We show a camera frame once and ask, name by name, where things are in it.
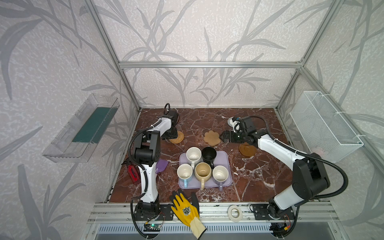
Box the round woven rattan coaster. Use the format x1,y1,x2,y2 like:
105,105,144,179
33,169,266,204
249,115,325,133
170,131,185,144

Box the grey blue round coaster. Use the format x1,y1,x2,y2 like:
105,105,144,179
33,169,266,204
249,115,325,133
228,117,238,129

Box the cork paw shaped coaster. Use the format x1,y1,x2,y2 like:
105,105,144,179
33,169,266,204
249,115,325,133
204,131,221,147

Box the brown wooden round coaster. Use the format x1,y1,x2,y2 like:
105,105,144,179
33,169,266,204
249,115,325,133
239,143,257,158

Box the black mug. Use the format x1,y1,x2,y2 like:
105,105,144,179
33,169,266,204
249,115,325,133
202,147,217,169

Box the white speckled mug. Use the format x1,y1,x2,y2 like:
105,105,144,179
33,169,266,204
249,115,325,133
186,147,203,170

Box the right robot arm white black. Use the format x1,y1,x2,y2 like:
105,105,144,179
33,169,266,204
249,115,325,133
220,116,349,212

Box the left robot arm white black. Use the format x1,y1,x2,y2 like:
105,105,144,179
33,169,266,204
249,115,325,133
128,103,179,215

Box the purple object on table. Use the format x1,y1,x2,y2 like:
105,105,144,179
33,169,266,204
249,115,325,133
156,159,169,174

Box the beige ceramic mug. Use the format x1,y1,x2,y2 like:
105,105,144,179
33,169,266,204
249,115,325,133
194,162,212,190

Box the lavender plastic tray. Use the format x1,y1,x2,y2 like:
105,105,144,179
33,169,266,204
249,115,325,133
179,151,233,190

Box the red black pliers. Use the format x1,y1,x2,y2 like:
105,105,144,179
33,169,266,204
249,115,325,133
122,159,141,184

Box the black glove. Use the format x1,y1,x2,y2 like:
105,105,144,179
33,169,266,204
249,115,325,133
169,189,200,215

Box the white tape roll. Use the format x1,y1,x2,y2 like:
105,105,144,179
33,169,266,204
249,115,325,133
227,205,243,223

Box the yellow work glove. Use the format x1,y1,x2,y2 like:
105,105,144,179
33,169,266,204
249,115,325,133
170,191,207,240

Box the green circuit board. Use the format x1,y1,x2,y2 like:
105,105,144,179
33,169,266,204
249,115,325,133
144,223,162,232

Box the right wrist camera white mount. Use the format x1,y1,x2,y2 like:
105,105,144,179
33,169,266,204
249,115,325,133
228,117,240,133

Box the white mug lavender handle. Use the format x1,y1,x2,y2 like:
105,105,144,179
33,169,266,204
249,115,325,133
212,166,229,192

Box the white mug blue handle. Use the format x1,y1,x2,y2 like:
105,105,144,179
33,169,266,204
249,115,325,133
177,164,194,189

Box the white wire mesh basket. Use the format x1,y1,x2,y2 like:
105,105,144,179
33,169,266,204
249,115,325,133
290,91,364,163

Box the clear plastic wall shelf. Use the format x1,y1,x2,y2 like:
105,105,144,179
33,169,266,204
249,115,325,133
42,94,120,163

